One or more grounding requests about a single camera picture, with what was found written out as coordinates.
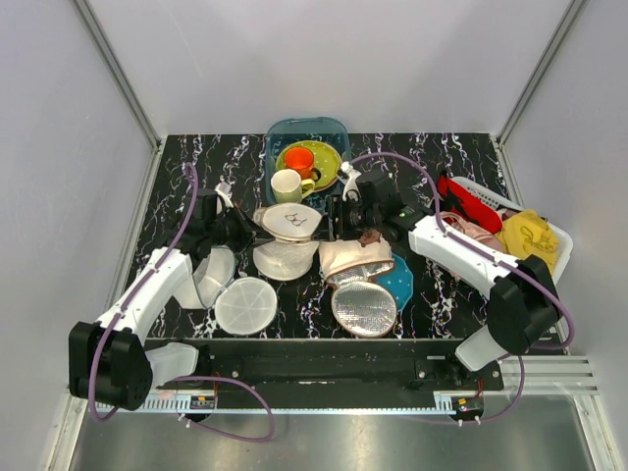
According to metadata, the white plastic laundry basket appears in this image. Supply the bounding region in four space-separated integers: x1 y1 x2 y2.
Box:
450 177 573 281

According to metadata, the white open mesh laundry bag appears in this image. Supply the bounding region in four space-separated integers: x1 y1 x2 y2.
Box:
174 246 278 337

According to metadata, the cream capybara insulated lunch bag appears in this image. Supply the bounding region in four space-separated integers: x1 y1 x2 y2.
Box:
318 230 397 339

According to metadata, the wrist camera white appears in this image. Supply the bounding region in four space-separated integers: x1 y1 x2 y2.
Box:
214 182 234 208
338 161 361 202

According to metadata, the blue dotted plate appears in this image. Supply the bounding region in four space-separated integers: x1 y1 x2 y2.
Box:
375 254 414 313

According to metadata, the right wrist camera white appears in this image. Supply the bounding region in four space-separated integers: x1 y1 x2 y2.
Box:
338 161 361 202

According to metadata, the yellow garment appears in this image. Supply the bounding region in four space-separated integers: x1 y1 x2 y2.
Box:
497 209 559 274

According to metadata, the teal transparent plastic bin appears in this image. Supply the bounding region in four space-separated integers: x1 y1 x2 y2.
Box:
264 117 351 210

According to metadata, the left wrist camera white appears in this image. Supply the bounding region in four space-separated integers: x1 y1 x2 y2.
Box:
214 182 234 208

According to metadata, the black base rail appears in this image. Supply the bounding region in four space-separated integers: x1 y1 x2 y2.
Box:
181 339 504 411

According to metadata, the green dotted plate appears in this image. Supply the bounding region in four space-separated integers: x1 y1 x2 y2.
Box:
276 140 342 192

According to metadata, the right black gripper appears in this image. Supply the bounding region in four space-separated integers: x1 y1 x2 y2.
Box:
310 194 381 242

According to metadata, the pink bra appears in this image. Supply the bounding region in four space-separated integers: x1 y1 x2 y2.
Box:
440 211 503 252

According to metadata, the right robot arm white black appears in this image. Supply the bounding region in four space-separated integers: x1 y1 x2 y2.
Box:
320 174 564 390

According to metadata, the orange cup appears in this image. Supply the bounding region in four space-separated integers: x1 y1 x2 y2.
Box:
284 146 314 180

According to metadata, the red garment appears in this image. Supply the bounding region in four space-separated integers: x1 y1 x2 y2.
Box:
436 171 516 235

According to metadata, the cream yellow-handled mug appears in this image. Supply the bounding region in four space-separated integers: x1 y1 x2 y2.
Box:
271 169 316 204

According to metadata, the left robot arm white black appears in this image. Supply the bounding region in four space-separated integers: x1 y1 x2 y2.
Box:
69 183 278 410

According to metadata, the beige mesh bra laundry bag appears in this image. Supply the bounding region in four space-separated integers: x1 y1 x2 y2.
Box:
252 203 323 282

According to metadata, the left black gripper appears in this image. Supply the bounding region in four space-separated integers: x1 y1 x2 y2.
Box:
206 202 275 255

